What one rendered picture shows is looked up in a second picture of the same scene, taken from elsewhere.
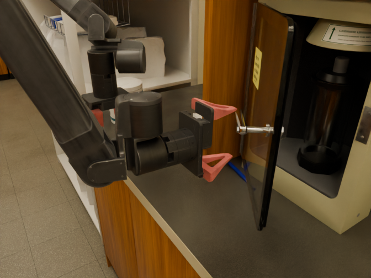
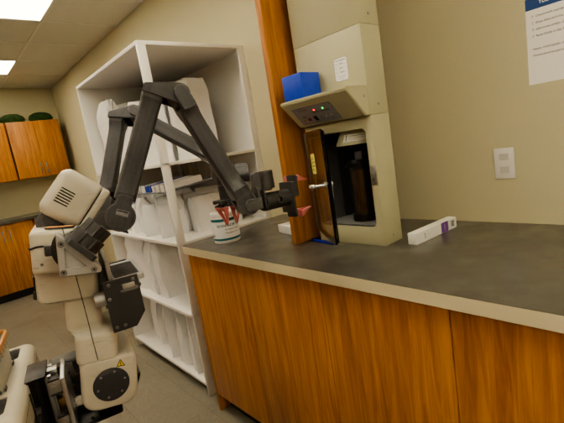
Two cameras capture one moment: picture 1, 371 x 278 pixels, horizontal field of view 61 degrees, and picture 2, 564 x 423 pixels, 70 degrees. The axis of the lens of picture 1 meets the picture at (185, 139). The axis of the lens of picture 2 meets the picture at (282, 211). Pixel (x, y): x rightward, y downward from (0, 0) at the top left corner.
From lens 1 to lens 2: 0.87 m
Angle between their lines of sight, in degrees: 20
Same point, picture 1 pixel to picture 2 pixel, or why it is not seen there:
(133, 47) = (242, 166)
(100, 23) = not seen: hidden behind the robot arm
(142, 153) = (268, 196)
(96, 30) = not seen: hidden behind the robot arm
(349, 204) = (383, 224)
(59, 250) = (166, 410)
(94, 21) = not seen: hidden behind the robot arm
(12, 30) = (213, 145)
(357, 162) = (378, 197)
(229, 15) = (291, 143)
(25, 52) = (218, 153)
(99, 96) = (225, 198)
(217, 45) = (288, 160)
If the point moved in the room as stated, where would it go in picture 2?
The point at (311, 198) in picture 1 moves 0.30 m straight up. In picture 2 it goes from (365, 232) to (355, 153)
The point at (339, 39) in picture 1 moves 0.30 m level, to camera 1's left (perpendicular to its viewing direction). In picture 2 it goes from (350, 140) to (270, 153)
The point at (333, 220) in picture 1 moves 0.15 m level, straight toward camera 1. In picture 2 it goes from (379, 239) to (372, 252)
